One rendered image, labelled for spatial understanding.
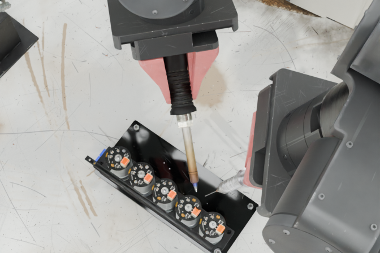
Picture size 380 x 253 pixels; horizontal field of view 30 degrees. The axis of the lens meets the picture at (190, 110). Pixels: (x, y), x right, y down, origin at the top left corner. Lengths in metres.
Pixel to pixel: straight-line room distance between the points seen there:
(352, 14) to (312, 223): 1.09
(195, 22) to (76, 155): 0.26
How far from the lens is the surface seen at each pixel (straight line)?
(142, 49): 0.57
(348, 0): 1.43
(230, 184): 0.59
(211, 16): 0.57
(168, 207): 0.70
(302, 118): 0.45
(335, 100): 0.41
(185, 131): 0.64
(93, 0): 0.83
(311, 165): 0.37
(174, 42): 0.57
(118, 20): 0.58
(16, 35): 0.80
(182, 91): 0.64
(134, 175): 0.69
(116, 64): 0.80
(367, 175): 0.35
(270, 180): 0.46
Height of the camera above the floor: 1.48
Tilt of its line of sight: 70 degrees down
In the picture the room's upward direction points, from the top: 2 degrees clockwise
